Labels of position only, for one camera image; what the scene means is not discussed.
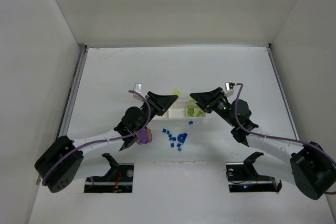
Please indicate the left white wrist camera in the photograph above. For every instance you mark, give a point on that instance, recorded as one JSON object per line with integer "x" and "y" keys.
{"x": 137, "y": 91}

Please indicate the lime green lego brick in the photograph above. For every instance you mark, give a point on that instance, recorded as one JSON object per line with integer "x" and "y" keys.
{"x": 176, "y": 92}
{"x": 195, "y": 112}

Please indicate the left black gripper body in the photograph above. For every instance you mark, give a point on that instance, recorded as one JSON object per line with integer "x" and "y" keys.
{"x": 155, "y": 103}

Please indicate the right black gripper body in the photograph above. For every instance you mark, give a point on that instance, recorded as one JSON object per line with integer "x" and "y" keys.
{"x": 214, "y": 98}

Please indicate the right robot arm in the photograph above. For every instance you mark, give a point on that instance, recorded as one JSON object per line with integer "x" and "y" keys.
{"x": 305, "y": 165}

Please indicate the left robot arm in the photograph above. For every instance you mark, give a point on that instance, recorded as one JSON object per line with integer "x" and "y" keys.
{"x": 60, "y": 163}

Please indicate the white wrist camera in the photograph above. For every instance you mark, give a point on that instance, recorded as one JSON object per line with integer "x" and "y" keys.
{"x": 137, "y": 91}
{"x": 229, "y": 88}

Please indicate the blue arch lego piece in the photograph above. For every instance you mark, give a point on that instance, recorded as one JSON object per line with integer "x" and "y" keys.
{"x": 182, "y": 138}

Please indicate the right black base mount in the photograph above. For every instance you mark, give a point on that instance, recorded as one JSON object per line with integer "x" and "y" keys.
{"x": 243, "y": 178}

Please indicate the white divided container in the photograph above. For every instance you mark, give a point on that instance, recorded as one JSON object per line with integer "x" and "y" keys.
{"x": 176, "y": 115}

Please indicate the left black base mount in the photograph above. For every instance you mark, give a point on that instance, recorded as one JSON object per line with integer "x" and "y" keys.
{"x": 117, "y": 180}

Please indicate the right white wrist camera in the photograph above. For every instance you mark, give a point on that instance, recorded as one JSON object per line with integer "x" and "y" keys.
{"x": 229, "y": 88}

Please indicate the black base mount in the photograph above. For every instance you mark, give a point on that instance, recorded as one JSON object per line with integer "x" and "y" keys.
{"x": 117, "y": 180}
{"x": 243, "y": 178}

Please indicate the purple butterfly lego assembly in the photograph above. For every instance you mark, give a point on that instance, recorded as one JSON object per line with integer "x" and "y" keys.
{"x": 144, "y": 137}

